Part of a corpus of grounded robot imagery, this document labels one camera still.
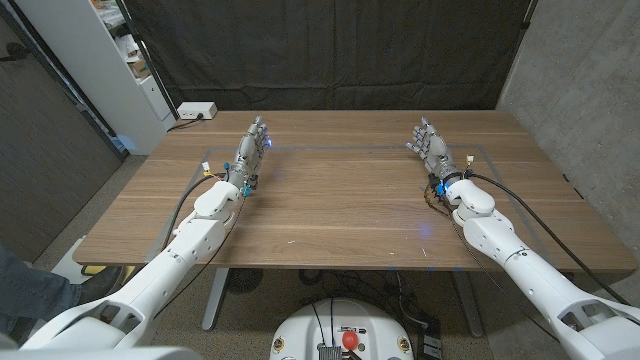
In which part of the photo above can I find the black stand pole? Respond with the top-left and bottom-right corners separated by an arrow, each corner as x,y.
519,0 -> 539,31
114,0 -> 180,121

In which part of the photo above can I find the grey tape rectangle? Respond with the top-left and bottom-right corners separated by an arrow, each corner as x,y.
144,144 -> 559,269

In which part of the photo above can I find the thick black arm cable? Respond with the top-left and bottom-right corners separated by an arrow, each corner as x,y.
159,172 -> 229,251
464,172 -> 632,307

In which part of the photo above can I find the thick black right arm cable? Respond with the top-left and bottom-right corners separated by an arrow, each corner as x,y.
464,172 -> 632,307

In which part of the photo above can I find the round black floor fan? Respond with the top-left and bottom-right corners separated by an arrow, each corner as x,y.
225,268 -> 265,295

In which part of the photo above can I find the black floor power box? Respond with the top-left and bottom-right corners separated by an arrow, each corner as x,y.
417,319 -> 444,360

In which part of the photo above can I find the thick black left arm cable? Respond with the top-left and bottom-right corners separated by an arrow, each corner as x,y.
159,172 -> 229,251

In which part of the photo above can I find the black door handle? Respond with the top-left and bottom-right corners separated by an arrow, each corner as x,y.
0,42 -> 30,64

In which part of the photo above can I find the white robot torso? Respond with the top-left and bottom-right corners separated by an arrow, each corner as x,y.
269,298 -> 415,360

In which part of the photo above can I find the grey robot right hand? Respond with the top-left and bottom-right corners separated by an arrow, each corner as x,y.
405,116 -> 464,187

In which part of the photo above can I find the white power strip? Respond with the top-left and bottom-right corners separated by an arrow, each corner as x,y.
177,101 -> 219,121

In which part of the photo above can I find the small cardboard box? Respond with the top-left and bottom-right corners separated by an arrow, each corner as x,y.
127,57 -> 151,79

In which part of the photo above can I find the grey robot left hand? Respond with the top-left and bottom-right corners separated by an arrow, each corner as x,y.
225,115 -> 273,197

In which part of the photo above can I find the black fabric curtain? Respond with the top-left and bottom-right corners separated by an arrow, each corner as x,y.
122,0 -> 539,112

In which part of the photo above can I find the white shelf cabinet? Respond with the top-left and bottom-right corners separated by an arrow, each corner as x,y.
14,0 -> 177,156

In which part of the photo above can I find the person's leg in jeans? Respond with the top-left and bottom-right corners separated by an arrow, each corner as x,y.
0,243 -> 84,336

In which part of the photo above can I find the yellow floor object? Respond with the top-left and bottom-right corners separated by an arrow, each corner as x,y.
80,264 -> 136,279

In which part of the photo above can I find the white floor board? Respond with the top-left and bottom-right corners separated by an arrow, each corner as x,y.
49,237 -> 89,286

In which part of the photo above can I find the dark brown shoe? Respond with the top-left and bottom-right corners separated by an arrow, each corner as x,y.
77,265 -> 126,305

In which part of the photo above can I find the black power strip cord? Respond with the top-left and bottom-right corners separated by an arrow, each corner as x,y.
167,113 -> 204,132

